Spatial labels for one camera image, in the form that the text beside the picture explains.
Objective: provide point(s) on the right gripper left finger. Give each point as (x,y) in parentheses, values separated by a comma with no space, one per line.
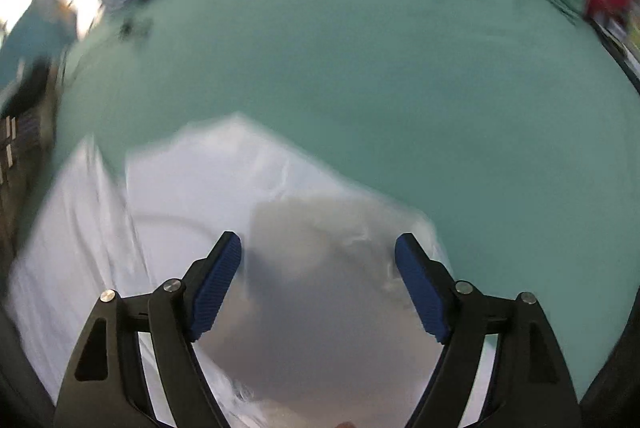
(207,282)

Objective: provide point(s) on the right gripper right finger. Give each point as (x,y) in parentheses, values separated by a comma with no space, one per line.
(428,284)

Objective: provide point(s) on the white hooded garment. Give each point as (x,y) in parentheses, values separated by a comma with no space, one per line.
(300,316)

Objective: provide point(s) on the green bed sheet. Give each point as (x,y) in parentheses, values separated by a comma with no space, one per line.
(505,121)

